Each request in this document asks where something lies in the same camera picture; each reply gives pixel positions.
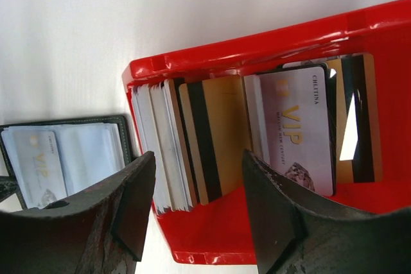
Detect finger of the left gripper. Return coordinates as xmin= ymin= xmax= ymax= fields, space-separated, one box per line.
xmin=0 ymin=176 xmax=19 ymax=202

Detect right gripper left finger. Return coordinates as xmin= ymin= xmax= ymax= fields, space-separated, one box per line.
xmin=1 ymin=151 xmax=155 ymax=273

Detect white card stack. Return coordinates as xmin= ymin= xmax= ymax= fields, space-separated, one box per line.
xmin=132 ymin=80 xmax=197 ymax=214

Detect black leather card holder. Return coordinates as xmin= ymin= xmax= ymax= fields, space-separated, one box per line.
xmin=1 ymin=114 xmax=132 ymax=209

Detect white VIP card in tray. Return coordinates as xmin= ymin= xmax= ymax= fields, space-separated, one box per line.
xmin=256 ymin=66 xmax=335 ymax=196

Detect white credit card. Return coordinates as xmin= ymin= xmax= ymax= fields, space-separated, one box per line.
xmin=12 ymin=130 xmax=67 ymax=208

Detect gold striped credit card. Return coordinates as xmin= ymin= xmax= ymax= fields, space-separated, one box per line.
xmin=326 ymin=54 xmax=383 ymax=184

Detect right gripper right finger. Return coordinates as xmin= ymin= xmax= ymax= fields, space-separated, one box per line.
xmin=242 ymin=150 xmax=410 ymax=273

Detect gold black-striped credit card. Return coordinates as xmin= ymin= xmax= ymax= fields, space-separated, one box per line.
xmin=178 ymin=75 xmax=252 ymax=205

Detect red plastic card tray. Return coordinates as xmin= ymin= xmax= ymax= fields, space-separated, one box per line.
xmin=122 ymin=0 xmax=410 ymax=273

